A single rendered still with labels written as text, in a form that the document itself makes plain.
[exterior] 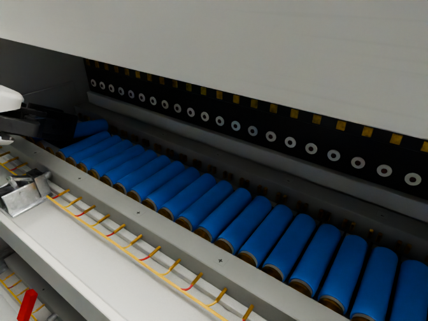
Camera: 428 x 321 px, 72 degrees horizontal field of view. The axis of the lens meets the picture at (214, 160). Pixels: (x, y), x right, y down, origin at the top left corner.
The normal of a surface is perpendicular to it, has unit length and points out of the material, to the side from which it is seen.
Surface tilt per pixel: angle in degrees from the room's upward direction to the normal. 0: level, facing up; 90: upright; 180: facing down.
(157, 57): 110
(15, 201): 90
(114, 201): 20
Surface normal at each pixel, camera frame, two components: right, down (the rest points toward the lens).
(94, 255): 0.00, -0.85
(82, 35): -0.58, 0.43
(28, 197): 0.81, 0.32
